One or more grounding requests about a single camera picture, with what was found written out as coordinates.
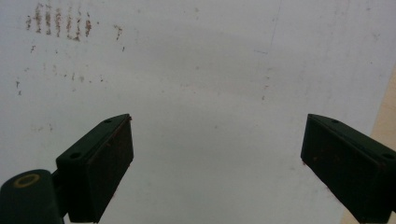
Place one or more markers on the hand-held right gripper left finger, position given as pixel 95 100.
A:
pixel 96 168

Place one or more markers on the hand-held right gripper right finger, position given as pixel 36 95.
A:
pixel 348 165

